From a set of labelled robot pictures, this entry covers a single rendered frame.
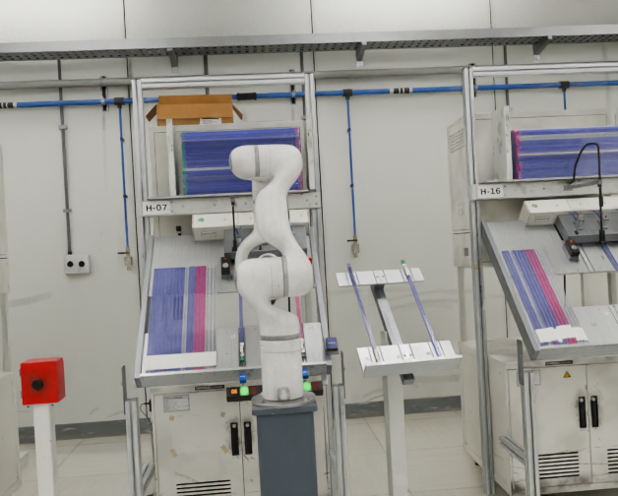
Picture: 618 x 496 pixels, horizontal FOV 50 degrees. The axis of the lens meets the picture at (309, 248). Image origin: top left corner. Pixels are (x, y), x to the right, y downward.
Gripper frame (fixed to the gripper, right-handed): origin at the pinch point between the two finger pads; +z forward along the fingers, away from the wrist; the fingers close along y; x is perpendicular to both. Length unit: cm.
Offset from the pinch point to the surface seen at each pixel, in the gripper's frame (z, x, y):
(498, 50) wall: 82, -211, -164
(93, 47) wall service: 61, -203, 96
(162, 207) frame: 4, -48, 42
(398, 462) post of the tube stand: 16, 61, -44
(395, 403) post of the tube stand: 6, 42, -44
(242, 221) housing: 3.0, -38.6, 9.1
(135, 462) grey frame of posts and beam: 8, 55, 50
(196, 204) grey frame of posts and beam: 3, -49, 28
